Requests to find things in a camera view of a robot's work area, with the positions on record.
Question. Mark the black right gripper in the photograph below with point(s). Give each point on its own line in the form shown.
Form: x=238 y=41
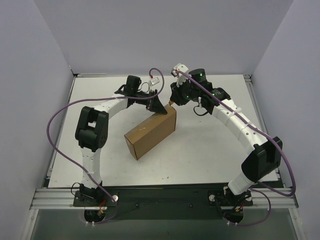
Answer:
x=175 y=94

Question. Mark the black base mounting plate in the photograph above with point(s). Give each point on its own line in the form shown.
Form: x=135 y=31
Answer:
x=161 y=211

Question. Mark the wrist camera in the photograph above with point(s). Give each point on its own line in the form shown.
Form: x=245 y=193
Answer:
x=177 y=71
x=154 y=81

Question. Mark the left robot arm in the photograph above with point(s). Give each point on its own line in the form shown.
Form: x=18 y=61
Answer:
x=93 y=125

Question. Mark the aluminium table edge rail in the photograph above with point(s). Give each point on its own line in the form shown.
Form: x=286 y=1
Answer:
x=249 y=84

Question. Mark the aluminium front frame rail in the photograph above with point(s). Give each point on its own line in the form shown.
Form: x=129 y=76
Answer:
x=134 y=197

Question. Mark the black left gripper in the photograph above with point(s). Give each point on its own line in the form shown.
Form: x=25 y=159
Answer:
x=152 y=100

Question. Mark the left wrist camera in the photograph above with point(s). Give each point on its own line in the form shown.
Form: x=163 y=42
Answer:
x=154 y=81

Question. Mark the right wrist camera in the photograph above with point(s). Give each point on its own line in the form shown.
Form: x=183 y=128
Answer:
x=177 y=71

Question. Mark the brown cardboard express box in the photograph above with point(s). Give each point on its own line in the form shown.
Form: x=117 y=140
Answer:
x=149 y=133

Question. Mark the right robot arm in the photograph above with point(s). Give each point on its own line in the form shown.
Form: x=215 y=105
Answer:
x=263 y=153

